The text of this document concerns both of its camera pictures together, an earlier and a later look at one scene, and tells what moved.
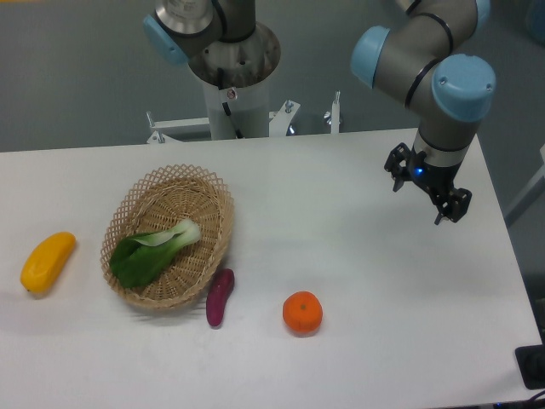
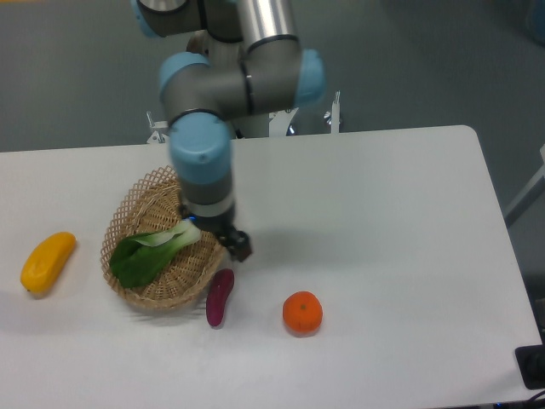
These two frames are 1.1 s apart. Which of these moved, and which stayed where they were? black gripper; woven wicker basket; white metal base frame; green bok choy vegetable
Moved: black gripper
Stayed: woven wicker basket; green bok choy vegetable; white metal base frame
